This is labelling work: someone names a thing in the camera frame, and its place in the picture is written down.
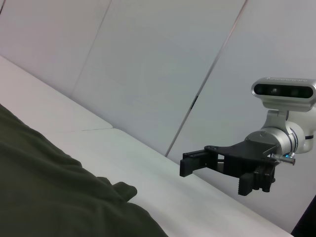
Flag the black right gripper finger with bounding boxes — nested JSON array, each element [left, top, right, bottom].
[[179, 157, 196, 177], [237, 172, 255, 197]]

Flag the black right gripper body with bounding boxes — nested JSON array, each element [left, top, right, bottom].
[[182, 138, 277, 193]]

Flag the dark green shirt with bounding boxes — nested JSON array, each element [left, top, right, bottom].
[[0, 103, 169, 237]]

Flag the black vertical panel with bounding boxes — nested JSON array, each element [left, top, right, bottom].
[[291, 195, 316, 237]]

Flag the right arm cable with plug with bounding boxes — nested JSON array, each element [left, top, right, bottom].
[[270, 152, 296, 165]]

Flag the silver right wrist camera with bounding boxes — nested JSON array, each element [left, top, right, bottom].
[[251, 77, 316, 129]]

